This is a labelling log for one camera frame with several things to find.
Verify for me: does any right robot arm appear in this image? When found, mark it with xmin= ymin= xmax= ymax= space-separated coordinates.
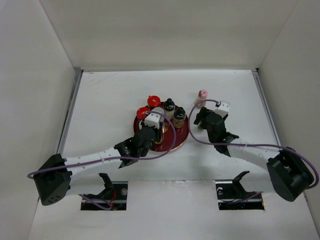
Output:
xmin=193 ymin=107 xmax=319 ymax=202

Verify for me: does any red-lid chili sauce jar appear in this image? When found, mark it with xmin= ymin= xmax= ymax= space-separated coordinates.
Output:
xmin=136 ymin=106 xmax=150 ymax=121

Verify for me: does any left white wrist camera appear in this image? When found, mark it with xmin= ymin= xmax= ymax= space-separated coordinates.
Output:
xmin=144 ymin=113 xmax=163 ymax=129

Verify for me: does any pink-cap spice shaker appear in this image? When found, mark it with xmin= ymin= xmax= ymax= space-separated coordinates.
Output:
xmin=194 ymin=89 xmax=208 ymax=109

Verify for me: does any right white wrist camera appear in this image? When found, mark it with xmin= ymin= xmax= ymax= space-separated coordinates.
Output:
xmin=214 ymin=100 xmax=230 ymax=118

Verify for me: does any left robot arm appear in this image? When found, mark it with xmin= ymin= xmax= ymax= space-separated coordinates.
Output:
xmin=33 ymin=120 xmax=164 ymax=206

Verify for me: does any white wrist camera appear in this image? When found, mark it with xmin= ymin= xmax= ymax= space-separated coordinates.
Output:
xmin=214 ymin=100 xmax=230 ymax=118
xmin=144 ymin=113 xmax=163 ymax=129

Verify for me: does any small dark-cap brown spice jar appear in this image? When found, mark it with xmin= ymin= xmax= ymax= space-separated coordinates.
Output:
xmin=197 ymin=122 xmax=203 ymax=129

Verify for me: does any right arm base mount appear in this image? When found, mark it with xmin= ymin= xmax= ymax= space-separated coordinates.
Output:
xmin=215 ymin=171 xmax=265 ymax=211

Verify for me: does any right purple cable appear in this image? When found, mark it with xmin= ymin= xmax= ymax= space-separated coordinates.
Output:
xmin=188 ymin=99 xmax=320 ymax=188

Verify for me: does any black-cap clear spice bottle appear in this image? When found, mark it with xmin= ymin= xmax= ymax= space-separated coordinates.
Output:
xmin=163 ymin=98 xmax=176 ymax=120

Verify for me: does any peppercorn jar silver lid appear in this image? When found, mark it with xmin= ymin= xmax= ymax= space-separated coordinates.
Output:
xmin=152 ymin=107 xmax=165 ymax=115

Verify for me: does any small yellow-label oil bottle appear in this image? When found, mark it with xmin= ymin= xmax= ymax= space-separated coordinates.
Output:
xmin=154 ymin=138 xmax=163 ymax=145

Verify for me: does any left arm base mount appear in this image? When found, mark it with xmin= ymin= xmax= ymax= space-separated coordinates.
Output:
xmin=80 ymin=173 xmax=129 ymax=211

